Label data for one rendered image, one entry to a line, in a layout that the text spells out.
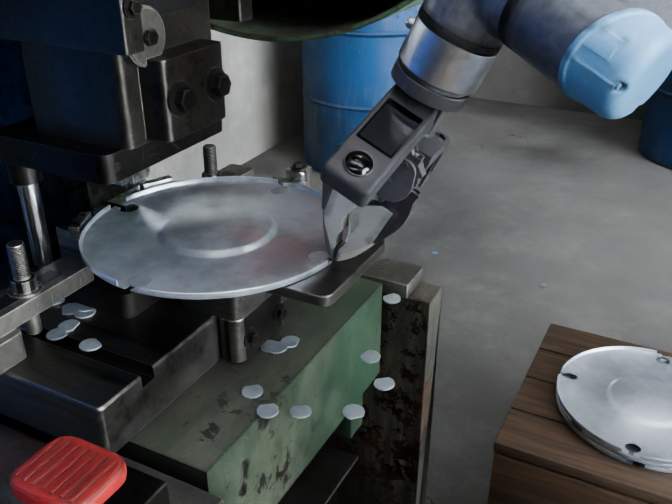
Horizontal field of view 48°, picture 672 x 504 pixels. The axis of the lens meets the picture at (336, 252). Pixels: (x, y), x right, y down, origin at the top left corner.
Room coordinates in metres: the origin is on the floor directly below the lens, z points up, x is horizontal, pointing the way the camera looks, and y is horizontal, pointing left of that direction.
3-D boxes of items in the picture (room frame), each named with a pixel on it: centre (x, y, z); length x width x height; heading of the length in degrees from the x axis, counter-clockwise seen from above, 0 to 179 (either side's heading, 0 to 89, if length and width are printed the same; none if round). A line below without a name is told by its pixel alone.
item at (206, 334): (0.79, 0.24, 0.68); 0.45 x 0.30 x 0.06; 153
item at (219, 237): (0.74, 0.13, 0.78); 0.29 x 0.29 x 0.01
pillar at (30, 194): (0.75, 0.33, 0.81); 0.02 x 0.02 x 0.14
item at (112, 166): (0.80, 0.25, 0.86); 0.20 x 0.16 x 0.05; 153
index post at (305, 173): (0.89, 0.05, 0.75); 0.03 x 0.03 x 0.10; 63
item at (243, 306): (0.71, 0.09, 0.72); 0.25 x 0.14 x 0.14; 63
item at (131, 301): (0.80, 0.25, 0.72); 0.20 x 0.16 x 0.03; 153
